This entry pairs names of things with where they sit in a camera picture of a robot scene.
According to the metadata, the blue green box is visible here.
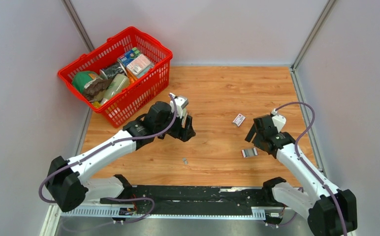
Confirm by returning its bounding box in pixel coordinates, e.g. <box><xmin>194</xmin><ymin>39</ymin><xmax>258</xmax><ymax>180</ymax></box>
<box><xmin>117</xmin><ymin>47</ymin><xmax>141</xmax><ymax>67</ymax></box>

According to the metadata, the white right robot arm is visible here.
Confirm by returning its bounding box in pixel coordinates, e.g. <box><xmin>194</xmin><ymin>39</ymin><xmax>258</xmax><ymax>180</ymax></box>
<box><xmin>245</xmin><ymin>113</ymin><xmax>358</xmax><ymax>236</ymax></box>

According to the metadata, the small red white staple box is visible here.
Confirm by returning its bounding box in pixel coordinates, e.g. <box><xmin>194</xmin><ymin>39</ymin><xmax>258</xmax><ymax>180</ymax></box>
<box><xmin>232</xmin><ymin>114</ymin><xmax>246</xmax><ymax>127</ymax></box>

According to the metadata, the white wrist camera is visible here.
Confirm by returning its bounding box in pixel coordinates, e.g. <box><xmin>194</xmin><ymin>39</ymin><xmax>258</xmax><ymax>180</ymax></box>
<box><xmin>270</xmin><ymin>110</ymin><xmax>286</xmax><ymax>132</ymax></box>
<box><xmin>169</xmin><ymin>93</ymin><xmax>189</xmax><ymax>127</ymax></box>

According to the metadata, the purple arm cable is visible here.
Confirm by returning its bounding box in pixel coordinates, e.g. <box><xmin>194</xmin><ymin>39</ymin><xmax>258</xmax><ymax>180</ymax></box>
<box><xmin>273</xmin><ymin>101</ymin><xmax>349</xmax><ymax>236</ymax></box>
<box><xmin>38</xmin><ymin>93</ymin><xmax>178</xmax><ymax>204</ymax></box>

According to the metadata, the pale green bottle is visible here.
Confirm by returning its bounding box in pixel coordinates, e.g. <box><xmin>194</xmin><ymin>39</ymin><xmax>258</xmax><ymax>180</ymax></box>
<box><xmin>100</xmin><ymin>74</ymin><xmax>130</xmax><ymax>105</ymax></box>

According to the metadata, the green round package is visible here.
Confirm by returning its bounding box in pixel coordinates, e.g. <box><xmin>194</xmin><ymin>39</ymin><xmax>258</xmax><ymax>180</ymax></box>
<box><xmin>71</xmin><ymin>71</ymin><xmax>103</xmax><ymax>93</ymax></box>

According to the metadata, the grey staple strip box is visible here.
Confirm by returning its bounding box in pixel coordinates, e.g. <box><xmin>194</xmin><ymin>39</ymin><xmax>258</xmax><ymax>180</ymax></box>
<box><xmin>241</xmin><ymin>147</ymin><xmax>258</xmax><ymax>158</ymax></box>

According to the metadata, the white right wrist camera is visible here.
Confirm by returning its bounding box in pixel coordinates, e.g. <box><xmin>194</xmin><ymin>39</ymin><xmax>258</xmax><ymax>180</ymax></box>
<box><xmin>270</xmin><ymin>110</ymin><xmax>286</xmax><ymax>132</ymax></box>

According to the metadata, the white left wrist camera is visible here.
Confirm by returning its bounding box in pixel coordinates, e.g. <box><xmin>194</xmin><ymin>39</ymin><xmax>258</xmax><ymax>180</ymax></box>
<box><xmin>169</xmin><ymin>93</ymin><xmax>189</xmax><ymax>127</ymax></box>

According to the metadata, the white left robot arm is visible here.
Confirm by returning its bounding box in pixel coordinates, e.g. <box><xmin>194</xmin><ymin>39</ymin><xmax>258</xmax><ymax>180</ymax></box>
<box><xmin>39</xmin><ymin>96</ymin><xmax>195</xmax><ymax>212</ymax></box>

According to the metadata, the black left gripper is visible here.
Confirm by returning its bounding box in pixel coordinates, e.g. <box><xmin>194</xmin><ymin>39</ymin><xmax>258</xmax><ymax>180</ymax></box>
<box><xmin>155</xmin><ymin>109</ymin><xmax>196</xmax><ymax>142</ymax></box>

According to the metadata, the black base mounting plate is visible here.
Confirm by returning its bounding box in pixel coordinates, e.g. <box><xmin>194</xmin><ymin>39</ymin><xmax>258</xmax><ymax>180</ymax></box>
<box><xmin>119</xmin><ymin>185</ymin><xmax>287</xmax><ymax>214</ymax></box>

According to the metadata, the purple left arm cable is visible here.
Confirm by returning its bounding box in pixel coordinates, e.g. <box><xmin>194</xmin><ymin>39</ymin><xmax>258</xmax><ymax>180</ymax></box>
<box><xmin>38</xmin><ymin>93</ymin><xmax>178</xmax><ymax>204</ymax></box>

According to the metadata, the brown crumpled bag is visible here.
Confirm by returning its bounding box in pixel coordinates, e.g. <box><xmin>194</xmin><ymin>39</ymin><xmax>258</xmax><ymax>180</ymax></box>
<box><xmin>81</xmin><ymin>79</ymin><xmax>112</xmax><ymax>102</ymax></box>

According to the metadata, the slotted grey cable duct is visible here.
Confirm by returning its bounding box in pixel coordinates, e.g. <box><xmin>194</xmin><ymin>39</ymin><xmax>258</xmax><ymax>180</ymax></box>
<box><xmin>61</xmin><ymin>205</ymin><xmax>266</xmax><ymax>220</ymax></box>

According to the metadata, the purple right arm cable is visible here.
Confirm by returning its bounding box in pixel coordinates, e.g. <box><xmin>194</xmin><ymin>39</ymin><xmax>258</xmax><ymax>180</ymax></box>
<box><xmin>273</xmin><ymin>101</ymin><xmax>349</xmax><ymax>236</ymax></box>

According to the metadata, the pink white carton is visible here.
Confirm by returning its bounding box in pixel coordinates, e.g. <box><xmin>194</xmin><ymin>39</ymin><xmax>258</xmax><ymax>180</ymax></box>
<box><xmin>127</xmin><ymin>54</ymin><xmax>155</xmax><ymax>79</ymax></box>

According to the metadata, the dark patterned can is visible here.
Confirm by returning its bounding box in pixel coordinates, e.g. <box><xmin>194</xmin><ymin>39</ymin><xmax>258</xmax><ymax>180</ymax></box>
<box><xmin>99</xmin><ymin>62</ymin><xmax>126</xmax><ymax>80</ymax></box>

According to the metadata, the red plastic shopping basket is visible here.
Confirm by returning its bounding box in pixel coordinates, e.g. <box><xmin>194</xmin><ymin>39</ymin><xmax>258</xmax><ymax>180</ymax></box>
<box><xmin>57</xmin><ymin>26</ymin><xmax>173</xmax><ymax>128</ymax></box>

